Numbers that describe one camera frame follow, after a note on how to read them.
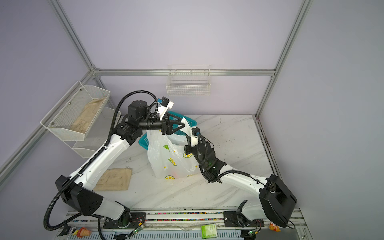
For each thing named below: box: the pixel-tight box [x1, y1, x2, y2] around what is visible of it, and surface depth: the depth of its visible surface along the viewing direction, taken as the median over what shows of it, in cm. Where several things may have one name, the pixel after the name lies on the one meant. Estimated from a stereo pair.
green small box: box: [200, 223, 218, 239], surface depth 70 cm
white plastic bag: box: [146, 117, 201, 180], surface depth 80 cm
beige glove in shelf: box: [70, 96, 107, 134], surface depth 80 cm
